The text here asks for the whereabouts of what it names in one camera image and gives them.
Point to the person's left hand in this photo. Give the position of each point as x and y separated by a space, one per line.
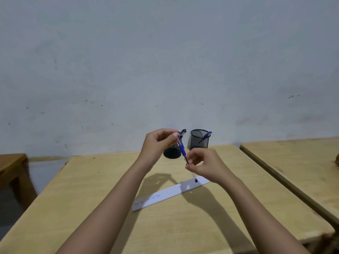
155 148

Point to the person's right hand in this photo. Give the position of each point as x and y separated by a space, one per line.
209 166

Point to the black mesh cup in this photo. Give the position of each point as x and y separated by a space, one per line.
196 142
172 153

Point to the blue pen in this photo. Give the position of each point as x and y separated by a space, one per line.
182 151
208 134

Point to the black pen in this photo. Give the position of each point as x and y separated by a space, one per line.
183 132

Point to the white paper strip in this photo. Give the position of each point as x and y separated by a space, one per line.
164 194

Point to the person's left forearm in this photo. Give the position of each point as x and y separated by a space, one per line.
106 214

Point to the person's right forearm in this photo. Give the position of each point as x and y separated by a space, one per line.
259 219

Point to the light wooden side table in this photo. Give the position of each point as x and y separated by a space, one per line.
299 164

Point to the dark wooden side table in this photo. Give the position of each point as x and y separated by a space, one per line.
13 169

